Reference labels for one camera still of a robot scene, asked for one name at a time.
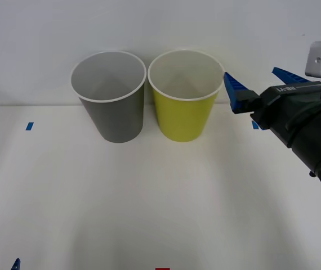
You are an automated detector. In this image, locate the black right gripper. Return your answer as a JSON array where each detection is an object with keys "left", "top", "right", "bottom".
[{"left": 223, "top": 66, "right": 321, "bottom": 147}]

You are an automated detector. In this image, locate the yellow-green plastic waste bin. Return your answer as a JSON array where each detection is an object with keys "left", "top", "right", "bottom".
[{"left": 147, "top": 49, "right": 225, "bottom": 143}]

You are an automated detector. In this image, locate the grey plastic waste bin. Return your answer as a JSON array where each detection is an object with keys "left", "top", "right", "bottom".
[{"left": 70, "top": 50, "right": 146, "bottom": 143}]

